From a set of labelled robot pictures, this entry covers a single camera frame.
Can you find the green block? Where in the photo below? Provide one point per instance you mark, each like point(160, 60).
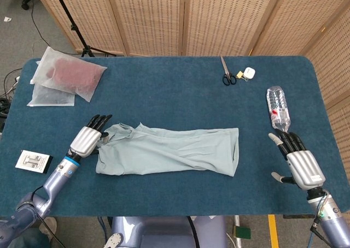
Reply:
point(243, 233)

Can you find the clear plastic water bottle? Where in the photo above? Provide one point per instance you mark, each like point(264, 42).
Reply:
point(279, 108)

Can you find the frosted bag with red garment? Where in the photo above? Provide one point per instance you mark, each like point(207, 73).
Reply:
point(73, 76)

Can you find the white earbuds case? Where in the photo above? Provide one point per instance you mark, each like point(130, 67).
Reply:
point(249, 72)

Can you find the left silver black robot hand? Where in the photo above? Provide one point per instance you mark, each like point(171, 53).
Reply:
point(83, 141)

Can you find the light green t-shirt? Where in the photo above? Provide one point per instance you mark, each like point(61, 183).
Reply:
point(164, 152)

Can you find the white paper scrap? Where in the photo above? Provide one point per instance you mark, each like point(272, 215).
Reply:
point(7, 19)

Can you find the grey shoe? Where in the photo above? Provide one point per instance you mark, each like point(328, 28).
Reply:
point(49, 227)

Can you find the black tripod stand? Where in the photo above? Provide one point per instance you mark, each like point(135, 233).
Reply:
point(71, 27)

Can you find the blue-grey robot torso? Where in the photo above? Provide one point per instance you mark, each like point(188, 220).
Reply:
point(164, 231)

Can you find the frosted bag with dark garment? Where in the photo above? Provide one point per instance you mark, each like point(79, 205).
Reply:
point(49, 97)

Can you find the black office chair base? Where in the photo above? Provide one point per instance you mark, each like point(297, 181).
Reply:
point(26, 3)

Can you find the metal table leg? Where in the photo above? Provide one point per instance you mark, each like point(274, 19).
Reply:
point(237, 241)

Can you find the small black white box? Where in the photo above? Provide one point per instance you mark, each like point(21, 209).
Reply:
point(34, 162)

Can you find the yellow floor tape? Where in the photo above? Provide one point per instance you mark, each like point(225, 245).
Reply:
point(273, 231)

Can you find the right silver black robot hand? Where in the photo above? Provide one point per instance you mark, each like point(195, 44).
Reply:
point(306, 168)

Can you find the blue carpeted table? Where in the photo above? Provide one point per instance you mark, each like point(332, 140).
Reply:
point(177, 73)

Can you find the white perforated bracket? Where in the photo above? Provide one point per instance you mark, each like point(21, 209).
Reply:
point(113, 241)

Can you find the yellow binder clip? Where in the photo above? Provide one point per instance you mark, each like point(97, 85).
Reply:
point(239, 74)

